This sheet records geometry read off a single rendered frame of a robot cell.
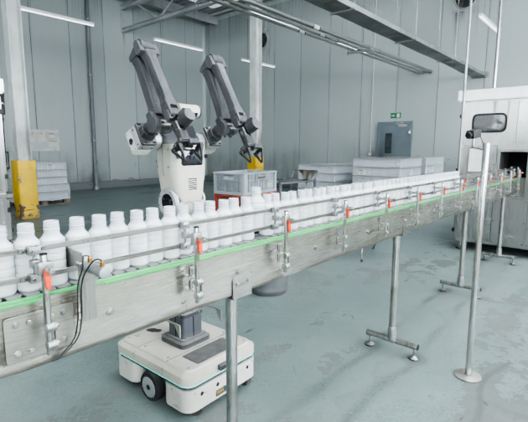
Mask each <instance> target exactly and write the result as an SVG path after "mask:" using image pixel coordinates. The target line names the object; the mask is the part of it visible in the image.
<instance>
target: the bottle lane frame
mask: <svg viewBox="0 0 528 422"><path fill-rule="evenodd" d="M471 193H472V196H474V197H475V194H476V188H473V189H469V190H466V191H463V195H462V201H463V203H462V207H463V208H462V209H461V211H459V209H458V208H457V207H455V206H454V203H455V202H456V201H459V199H460V192H458V193H452V194H449V195H445V196H443V216H442V217H441V218H439V214H436V213H435V208H436V212H437V213H440V209H439V208H437V207H440V203H441V197H438V198H431V199H428V200H424V201H421V202H419V212H418V213H419V214H420V217H419V222H420V223H419V224H418V226H415V223H414V222H412V221H411V220H410V215H411V216H412V220H415V221H416V217H415V215H414V214H415V213H416V209H417V203H411V204H408V205H404V206H400V207H396V208H390V209H388V221H387V223H389V226H388V231H389V234H388V235H387V237H384V235H383V232H380V231H379V230H378V228H379V224H380V230H384V228H385V227H384V225H383V224H381V223H380V222H379V217H381V219H380V221H381V222H382V223H384V222H385V210H382V211H379V212H376V213H372V214H366V215H362V216H359V217H355V218H352V219H347V220H346V234H347V235H348V239H347V245H348V248H347V249H345V251H342V249H341V245H338V244H337V243H336V237H339V243H340V244H342V243H343V240H342V239H341V236H338V235H337V228H339V234H341V235H343V220H341V221H338V222H334V223H331V224H324V225H321V226H318V227H313V228H310V229H304V230H299V231H297V232H293V233H289V234H288V242H287V252H289V253H290V255H291V256H290V257H289V264H290V268H289V269H287V272H283V268H282V264H280V263H279V261H277V255H278V254H281V253H280V252H279V251H277V244H279V243H281V252H283V251H284V234H283V235H279V236H276V237H271V238H269V239H263V240H258V241H255V242H251V243H248V244H242V245H238V246H235V247H230V248H227V249H222V250H217V251H214V252H210V253H206V254H203V255H199V277H201V278H203V280H204V284H203V293H204V297H203V298H202V299H200V303H195V299H194V292H192V289H190V285H189V281H190V280H193V279H192V276H191V275H189V267H190V266H194V256H193V257H189V258H186V259H182V260H176V261H173V262H170V261H169V262H168V263H165V264H161V265H160V264H158V265H155V266H152V267H148V268H145V269H141V270H135V271H131V272H125V273H124V274H120V275H113V276H110V277H108V278H106V279H102V278H99V280H95V282H96V310H97V318H94V319H90V320H88V321H85V322H82V326H81V331H80V336H79V338H78V340H77V341H76V343H75V344H74V346H73V347H72V348H71V349H70V350H69V351H68V352H67V353H66V354H64V355H63V356H62V357H61V358H64V357H67V356H69V355H71V354H74V353H77V352H80V351H83V350H86V349H87V348H90V347H94V346H96V345H99V344H102V343H104V342H108V341H110V340H112V339H115V338H118V337H121V336H124V335H127V334H129V333H131V332H135V331H138V330H140V329H143V328H145V327H149V326H151V325H154V324H157V323H159V322H163V321H166V320H168V319H170V318H173V317H176V316H179V315H182V314H184V313H186V312H189V311H192V310H195V309H198V308H201V307H202V306H207V305H209V304H211V303H214V302H217V301H220V300H223V299H225V298H228V297H230V296H232V280H233V278H234V277H235V275H239V274H241V273H244V272H247V271H249V272H250V273H251V288H252V289H253V288H255V287H258V286H262V285H264V284H266V283H269V282H272V281H274V280H278V279H281V278H283V277H285V276H288V275H291V274H294V273H297V272H299V271H301V270H306V269H307V268H310V267H313V266H315V265H319V264H322V263H324V262H326V261H329V260H333V259H335V258H338V257H340V256H343V255H347V254H349V253H352V252H354V251H356V250H361V249H363V248H365V247H368V246H371V245H373V244H377V243H379V242H381V241H384V240H387V239H390V238H393V237H396V236H397V235H400V234H402V229H403V224H404V222H406V221H409V222H410V231H412V230H414V229H418V228H421V227H423V226H425V225H428V224H432V223H434V222H437V221H439V220H441V219H445V218H448V217H450V216H453V215H455V214H459V213H462V212H464V211H467V210H469V209H471V205H472V202H471V201H470V199H471V198H472V201H473V200H475V198H474V197H472V196H471ZM455 197H456V201H455ZM435 202H437V207H436V206H435ZM456 206H458V207H459V202H456ZM411 208H412V213H413V214H411ZM281 262H282V263H283V257H282V254H281ZM76 292H77V285H75V286H74V285H71V286H69V287H65V288H62V289H58V288H56V290H55V291H51V292H50V303H51V307H53V306H59V305H62V304H65V303H69V302H71V303H73V310H74V315H75V314H77V297H76ZM68 346H69V345H67V346H64V347H60V348H57V349H55V350H54V354H53V355H47V353H43V361H44V364H46V363H50V362H52V361H53V360H54V359H55V358H57V357H58V356H59V355H60V354H61V353H62V352H63V351H64V350H65V349H66V348H67V347H68Z"/></svg>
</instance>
